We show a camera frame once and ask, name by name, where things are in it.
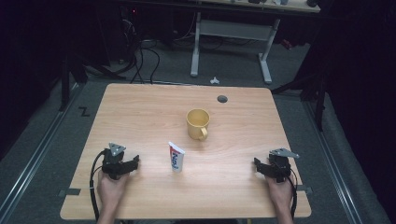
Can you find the black floor cables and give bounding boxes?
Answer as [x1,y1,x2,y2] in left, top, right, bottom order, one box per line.
[120,17,162,85]

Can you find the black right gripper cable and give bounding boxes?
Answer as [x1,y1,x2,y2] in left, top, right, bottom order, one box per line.
[287,167,299,220]

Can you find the black metal stand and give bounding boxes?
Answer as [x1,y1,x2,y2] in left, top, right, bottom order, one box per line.
[270,69,329,133]
[58,50,89,113]

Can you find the person's right hand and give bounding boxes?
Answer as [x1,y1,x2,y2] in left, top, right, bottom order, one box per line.
[264,174,295,210]

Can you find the white red toothpaste tube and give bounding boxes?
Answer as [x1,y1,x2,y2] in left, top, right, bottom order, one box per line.
[167,141,186,174]

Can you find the yellow mug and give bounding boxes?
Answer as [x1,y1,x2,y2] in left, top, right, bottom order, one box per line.
[185,107,212,142]

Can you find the metal floor rail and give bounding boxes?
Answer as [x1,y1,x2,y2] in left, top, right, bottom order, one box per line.
[0,83,82,220]
[303,102,364,224]

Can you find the grey tape strip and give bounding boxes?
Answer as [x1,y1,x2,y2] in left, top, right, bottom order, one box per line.
[58,188,81,198]
[297,185,314,196]

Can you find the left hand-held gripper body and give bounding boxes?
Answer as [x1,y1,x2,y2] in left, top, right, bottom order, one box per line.
[101,142,134,181]

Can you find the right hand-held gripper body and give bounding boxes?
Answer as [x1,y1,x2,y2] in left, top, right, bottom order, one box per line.
[264,147,301,184]

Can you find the black tape mark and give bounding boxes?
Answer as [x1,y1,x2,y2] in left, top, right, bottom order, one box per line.
[78,105,92,118]

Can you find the wooden desk with white legs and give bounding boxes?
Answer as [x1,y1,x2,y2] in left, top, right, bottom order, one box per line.
[190,0,321,85]

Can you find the person's left hand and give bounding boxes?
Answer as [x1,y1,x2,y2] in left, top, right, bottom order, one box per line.
[96,169,131,209]

